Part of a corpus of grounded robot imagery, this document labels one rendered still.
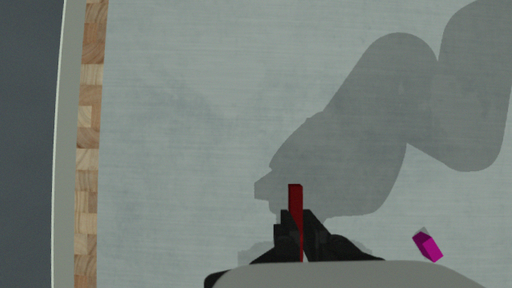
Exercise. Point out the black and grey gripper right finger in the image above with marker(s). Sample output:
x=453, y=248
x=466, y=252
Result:
x=319, y=245

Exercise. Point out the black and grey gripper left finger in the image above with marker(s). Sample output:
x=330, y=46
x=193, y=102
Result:
x=286, y=247

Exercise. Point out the dark red rod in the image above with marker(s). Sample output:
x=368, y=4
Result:
x=295, y=207

